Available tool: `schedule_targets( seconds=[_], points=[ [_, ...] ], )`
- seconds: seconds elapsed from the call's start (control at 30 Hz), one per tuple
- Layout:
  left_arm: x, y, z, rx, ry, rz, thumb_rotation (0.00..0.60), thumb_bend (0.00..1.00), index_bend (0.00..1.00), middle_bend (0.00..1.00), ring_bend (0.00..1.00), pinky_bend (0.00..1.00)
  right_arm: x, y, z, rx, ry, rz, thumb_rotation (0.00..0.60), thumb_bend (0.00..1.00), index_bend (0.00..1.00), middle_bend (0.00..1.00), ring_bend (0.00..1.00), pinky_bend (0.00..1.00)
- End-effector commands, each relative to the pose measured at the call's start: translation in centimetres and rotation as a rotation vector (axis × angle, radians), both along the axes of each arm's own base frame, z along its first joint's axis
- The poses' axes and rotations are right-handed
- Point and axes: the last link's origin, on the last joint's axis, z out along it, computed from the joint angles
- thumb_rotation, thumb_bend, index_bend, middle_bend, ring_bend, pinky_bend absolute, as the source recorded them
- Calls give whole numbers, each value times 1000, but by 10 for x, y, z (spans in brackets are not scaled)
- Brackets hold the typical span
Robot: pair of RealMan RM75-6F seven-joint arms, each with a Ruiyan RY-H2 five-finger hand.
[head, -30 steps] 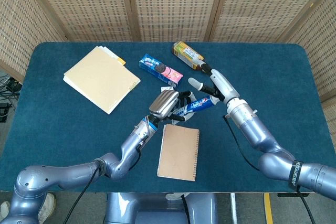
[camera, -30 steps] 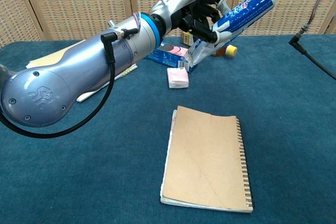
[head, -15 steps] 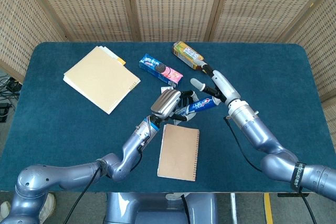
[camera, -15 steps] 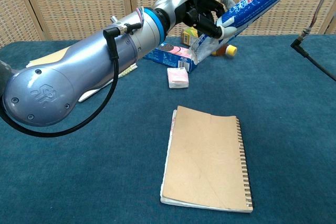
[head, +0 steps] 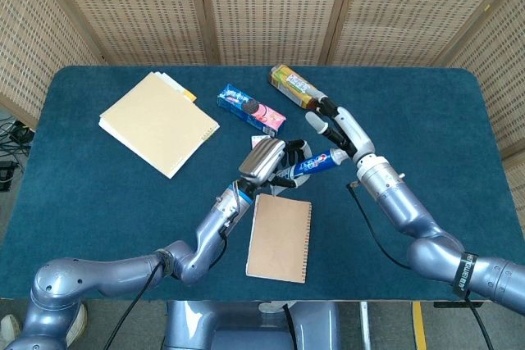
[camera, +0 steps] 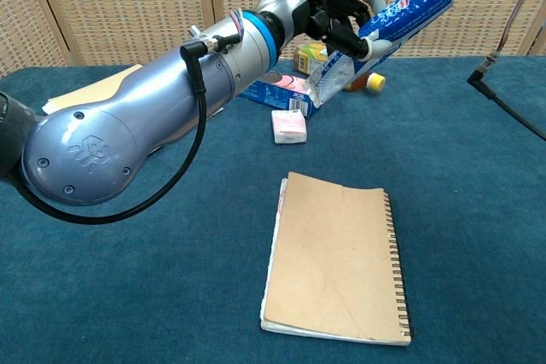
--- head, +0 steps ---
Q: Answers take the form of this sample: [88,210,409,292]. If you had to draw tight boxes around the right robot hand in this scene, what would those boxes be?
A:
[305,98,378,161]

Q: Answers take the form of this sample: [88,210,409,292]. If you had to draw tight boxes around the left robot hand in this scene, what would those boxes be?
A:
[237,138,315,194]

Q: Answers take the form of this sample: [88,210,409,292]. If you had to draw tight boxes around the blue white toothpaste tube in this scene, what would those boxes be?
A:
[270,148,350,196]

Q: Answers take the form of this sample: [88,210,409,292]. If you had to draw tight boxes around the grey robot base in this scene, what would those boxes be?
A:
[163,299,341,350]

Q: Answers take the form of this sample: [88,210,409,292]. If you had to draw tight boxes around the yellow tea bottle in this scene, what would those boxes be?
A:
[268,63,330,111]

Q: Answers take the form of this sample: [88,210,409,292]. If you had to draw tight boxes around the blue cookie box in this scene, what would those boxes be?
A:
[216,82,287,137]

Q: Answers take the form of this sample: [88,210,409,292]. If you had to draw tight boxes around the brown spiral notebook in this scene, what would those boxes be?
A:
[244,193,313,284]

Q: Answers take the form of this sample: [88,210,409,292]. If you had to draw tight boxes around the woven folding screen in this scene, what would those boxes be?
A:
[0,0,525,244]

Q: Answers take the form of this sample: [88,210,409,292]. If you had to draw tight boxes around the teal table cloth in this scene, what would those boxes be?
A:
[0,65,525,302]

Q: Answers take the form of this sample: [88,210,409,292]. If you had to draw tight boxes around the white shoe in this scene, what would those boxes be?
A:
[65,302,89,346]
[0,314,22,343]

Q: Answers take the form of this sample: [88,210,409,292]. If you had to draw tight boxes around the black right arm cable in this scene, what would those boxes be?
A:
[346,180,495,350]

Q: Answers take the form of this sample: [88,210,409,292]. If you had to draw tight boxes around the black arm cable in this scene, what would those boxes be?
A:
[346,180,495,350]
[102,218,231,350]

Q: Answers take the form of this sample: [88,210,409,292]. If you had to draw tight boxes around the cream ring binder notebook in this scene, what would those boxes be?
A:
[98,71,221,180]

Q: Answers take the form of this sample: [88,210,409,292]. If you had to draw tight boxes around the black velcro strap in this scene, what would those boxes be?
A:
[450,251,479,296]

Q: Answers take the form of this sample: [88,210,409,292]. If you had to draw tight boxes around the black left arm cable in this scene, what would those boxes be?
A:
[102,218,231,350]

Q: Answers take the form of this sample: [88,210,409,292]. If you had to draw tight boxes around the black floor cables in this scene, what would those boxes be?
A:
[0,118,37,182]

